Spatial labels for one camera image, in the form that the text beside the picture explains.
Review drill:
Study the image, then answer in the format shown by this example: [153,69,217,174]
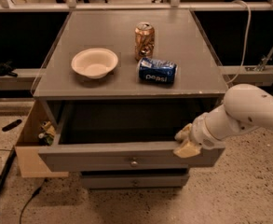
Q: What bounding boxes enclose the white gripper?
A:
[173,113,225,158]

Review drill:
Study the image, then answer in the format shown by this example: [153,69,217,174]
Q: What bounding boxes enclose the grey top drawer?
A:
[39,99,224,172]

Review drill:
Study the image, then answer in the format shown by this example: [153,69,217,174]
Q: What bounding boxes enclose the grey drawer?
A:
[39,99,224,172]
[81,171,189,189]

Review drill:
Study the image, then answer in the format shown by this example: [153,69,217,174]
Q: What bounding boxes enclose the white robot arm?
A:
[173,84,273,158]

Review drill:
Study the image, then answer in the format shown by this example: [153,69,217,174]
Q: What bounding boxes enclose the grey drawer cabinet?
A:
[30,8,230,190]

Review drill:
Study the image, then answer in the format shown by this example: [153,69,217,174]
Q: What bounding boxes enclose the grey bottom drawer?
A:
[81,171,189,189]

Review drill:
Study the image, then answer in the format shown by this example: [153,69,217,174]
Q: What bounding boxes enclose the blue Pepsi can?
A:
[138,58,178,84]

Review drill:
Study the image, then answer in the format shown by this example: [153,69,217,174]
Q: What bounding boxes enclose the gold crushed soda can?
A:
[135,21,155,61]

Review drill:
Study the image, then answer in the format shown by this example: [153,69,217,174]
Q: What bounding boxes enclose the white paper bowl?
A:
[71,49,118,79]

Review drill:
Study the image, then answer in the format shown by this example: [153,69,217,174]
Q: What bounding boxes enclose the crumpled items in box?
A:
[38,121,56,146]

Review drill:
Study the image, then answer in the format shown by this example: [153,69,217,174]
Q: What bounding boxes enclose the cardboard box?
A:
[15,102,69,178]

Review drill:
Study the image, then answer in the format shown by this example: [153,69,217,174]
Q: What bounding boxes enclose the white cable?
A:
[225,0,252,86]

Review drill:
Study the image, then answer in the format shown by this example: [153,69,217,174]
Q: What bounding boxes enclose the black cable on floor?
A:
[19,177,48,224]

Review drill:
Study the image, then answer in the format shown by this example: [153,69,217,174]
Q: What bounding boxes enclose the black cloth on rail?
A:
[0,61,18,77]

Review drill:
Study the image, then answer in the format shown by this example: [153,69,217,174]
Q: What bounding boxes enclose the metal frame rail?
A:
[0,0,273,12]

